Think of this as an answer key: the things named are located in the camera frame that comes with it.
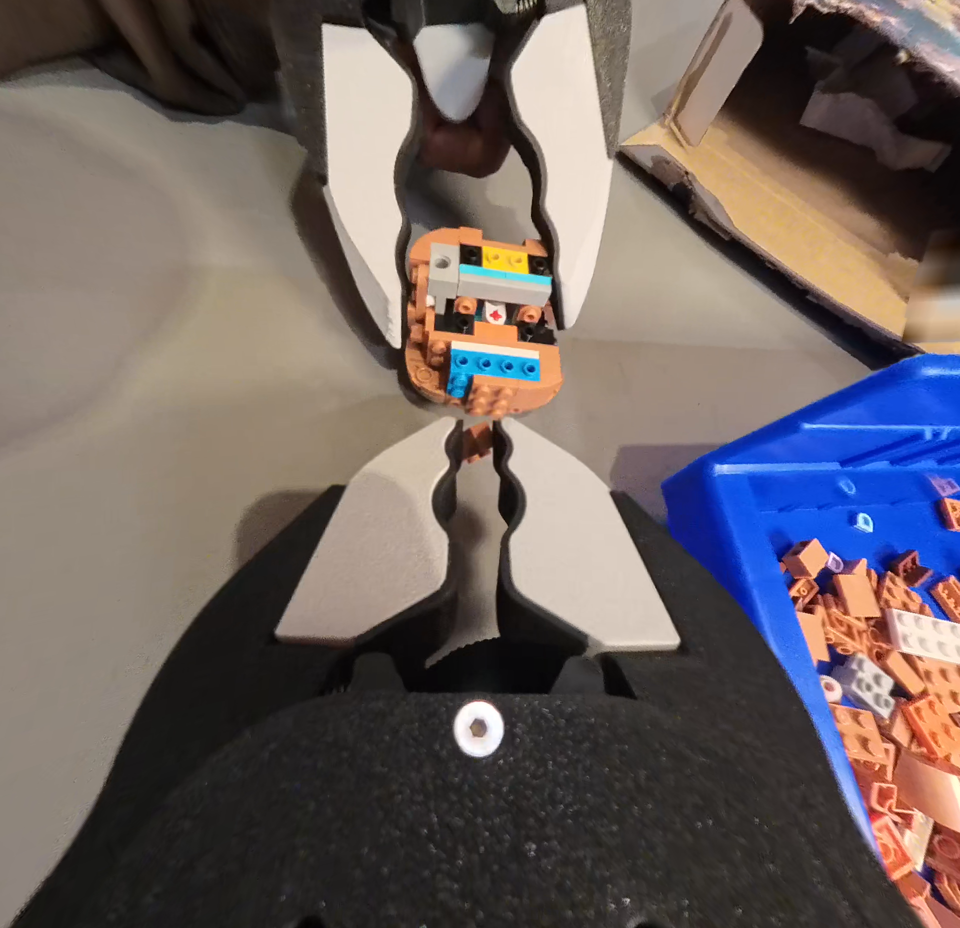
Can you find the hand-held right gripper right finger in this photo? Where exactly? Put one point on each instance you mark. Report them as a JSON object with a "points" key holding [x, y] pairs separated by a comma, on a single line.
{"points": [[593, 568]]}

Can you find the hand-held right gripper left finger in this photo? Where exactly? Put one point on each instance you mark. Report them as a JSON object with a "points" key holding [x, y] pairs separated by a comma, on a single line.
{"points": [[360, 568]]}

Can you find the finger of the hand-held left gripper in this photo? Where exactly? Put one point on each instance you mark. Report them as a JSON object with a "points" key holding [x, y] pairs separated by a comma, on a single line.
{"points": [[578, 164], [360, 164]]}

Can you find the blue plastic bin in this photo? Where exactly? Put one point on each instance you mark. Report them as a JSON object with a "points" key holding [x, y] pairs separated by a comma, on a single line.
{"points": [[750, 508]]}

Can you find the colourful toy brick model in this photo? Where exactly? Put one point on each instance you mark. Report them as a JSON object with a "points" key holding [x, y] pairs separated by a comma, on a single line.
{"points": [[480, 366]]}

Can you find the pile of brown toy bricks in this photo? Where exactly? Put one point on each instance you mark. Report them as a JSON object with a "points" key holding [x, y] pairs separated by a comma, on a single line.
{"points": [[885, 643]]}

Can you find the person's left hand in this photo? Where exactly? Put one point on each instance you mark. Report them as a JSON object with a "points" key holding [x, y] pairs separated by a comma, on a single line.
{"points": [[458, 146]]}

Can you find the printed cardboard box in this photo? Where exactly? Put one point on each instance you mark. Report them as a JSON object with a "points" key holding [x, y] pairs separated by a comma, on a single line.
{"points": [[780, 194]]}

